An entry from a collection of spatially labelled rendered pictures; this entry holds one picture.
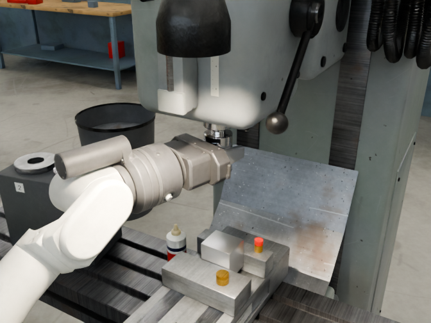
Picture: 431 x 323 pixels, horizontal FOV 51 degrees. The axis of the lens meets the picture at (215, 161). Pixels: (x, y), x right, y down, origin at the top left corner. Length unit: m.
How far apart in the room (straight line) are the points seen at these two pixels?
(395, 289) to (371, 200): 1.43
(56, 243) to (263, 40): 0.35
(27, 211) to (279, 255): 0.54
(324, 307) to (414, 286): 1.65
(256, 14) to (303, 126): 0.55
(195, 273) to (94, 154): 0.31
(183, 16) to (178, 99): 0.19
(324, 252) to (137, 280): 0.42
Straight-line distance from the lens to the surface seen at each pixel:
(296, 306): 0.94
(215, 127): 0.71
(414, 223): 3.07
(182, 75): 0.58
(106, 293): 0.96
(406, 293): 2.50
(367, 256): 1.19
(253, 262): 0.86
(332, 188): 1.09
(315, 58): 0.75
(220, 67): 0.59
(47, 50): 6.91
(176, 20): 0.42
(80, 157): 0.59
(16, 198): 1.06
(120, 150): 0.62
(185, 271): 0.82
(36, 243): 0.58
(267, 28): 0.60
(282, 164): 1.12
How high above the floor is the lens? 1.54
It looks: 25 degrees down
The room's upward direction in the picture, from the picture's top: straight up
